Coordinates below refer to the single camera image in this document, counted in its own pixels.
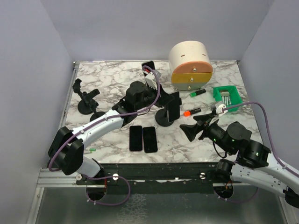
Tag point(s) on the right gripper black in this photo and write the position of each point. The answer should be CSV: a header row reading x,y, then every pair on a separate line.
x,y
191,130

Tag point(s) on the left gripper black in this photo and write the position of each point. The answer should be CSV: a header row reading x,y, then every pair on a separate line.
x,y
164,98

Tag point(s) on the black phone stand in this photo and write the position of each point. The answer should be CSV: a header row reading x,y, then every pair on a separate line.
x,y
92,104
83,106
161,117

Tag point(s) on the purple smartphone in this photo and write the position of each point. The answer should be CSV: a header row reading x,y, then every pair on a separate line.
x,y
135,138

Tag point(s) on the tall black smartphone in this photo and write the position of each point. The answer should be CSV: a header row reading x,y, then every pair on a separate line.
x,y
149,139

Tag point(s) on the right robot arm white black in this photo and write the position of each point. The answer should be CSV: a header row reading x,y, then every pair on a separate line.
x,y
255,163

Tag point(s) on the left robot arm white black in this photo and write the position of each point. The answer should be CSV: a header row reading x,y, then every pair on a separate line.
x,y
66,152

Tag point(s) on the black smartphone on wooden stand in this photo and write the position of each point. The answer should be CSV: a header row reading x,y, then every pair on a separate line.
x,y
149,64

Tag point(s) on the orange highlighter marker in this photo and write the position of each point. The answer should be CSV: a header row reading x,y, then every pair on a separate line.
x,y
191,112

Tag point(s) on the green highlighter marker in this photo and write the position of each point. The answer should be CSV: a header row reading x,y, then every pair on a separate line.
x,y
197,93

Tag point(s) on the cream drawer cabinet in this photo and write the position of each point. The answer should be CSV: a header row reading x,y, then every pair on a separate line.
x,y
190,66

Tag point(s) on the green plastic bin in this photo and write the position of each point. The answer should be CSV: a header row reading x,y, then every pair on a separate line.
x,y
229,95

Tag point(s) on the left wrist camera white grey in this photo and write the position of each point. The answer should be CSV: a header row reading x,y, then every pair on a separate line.
x,y
150,80

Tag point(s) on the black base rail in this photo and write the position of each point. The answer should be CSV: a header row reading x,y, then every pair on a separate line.
x,y
159,178

